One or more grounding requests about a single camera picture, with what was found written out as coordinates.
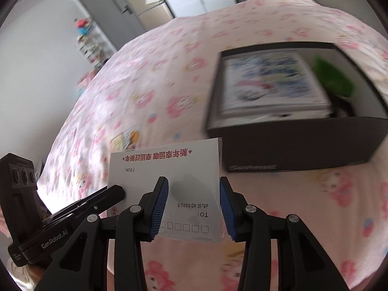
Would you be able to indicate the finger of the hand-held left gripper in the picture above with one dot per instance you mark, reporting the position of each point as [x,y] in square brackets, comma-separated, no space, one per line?
[106,195]

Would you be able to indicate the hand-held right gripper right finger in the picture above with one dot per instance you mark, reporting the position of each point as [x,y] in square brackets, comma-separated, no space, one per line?
[227,209]

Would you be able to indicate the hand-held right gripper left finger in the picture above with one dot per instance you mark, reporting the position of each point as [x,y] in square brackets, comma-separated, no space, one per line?
[159,206]

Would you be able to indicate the white envelope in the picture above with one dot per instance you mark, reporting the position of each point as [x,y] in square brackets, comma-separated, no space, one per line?
[182,169]

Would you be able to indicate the black shoe box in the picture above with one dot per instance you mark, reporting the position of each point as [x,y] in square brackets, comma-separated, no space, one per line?
[288,145]

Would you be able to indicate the green yellow snack packet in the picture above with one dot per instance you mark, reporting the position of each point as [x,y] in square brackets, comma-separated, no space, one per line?
[332,75]

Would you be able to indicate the yellow cartoon card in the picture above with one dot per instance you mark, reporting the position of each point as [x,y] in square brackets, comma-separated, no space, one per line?
[127,139]

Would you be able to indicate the illustrated book in box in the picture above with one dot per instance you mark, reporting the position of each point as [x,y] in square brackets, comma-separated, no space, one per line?
[266,78]

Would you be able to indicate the white shelf rack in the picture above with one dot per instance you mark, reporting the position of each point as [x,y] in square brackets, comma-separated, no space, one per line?
[92,48]

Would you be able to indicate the red blue plush toy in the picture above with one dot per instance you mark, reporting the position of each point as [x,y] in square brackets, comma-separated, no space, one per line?
[82,25]

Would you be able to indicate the grey door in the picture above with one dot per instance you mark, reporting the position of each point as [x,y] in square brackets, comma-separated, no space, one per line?
[106,6]

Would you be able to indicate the beige fridge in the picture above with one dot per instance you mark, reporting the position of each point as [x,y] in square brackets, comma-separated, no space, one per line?
[151,9]

